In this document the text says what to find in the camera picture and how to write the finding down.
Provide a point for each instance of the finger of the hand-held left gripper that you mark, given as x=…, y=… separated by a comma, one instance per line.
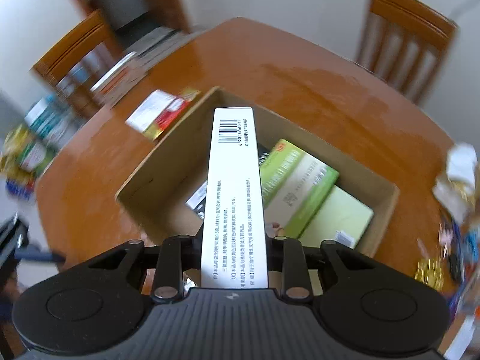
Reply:
x=41, y=254

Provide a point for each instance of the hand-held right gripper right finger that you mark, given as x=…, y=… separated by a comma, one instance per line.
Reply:
x=290, y=262

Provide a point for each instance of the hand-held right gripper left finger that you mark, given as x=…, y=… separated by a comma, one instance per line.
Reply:
x=172, y=257

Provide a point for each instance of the black white marker box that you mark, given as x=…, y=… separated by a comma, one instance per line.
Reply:
x=195, y=200

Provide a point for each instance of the cardboard box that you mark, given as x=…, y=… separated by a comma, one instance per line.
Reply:
x=161, y=195

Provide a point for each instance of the pale green box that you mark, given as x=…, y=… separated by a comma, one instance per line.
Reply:
x=337, y=217

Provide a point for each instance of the green white medicine box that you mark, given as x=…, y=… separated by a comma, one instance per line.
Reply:
x=296, y=180

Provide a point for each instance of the white text-printed medicine box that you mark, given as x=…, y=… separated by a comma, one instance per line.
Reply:
x=234, y=195

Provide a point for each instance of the red yellow medicine box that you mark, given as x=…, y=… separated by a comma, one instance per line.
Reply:
x=168, y=118

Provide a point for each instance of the white box orange swirl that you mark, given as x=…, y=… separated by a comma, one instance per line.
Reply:
x=150, y=110

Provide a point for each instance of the wooden desktop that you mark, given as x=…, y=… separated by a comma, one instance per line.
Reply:
x=300, y=90

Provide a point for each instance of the yellow green jar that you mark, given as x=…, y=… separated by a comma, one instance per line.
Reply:
x=26, y=161

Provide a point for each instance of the teal white bottle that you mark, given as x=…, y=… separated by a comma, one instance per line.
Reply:
x=47, y=120

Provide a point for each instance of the crumpled white paper bag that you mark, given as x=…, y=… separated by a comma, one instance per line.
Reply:
x=455, y=180

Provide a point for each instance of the stack of white books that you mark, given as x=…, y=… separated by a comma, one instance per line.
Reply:
x=138, y=67

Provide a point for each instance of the wooden slat-back chair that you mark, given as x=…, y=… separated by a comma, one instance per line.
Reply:
x=405, y=11
x=78, y=37

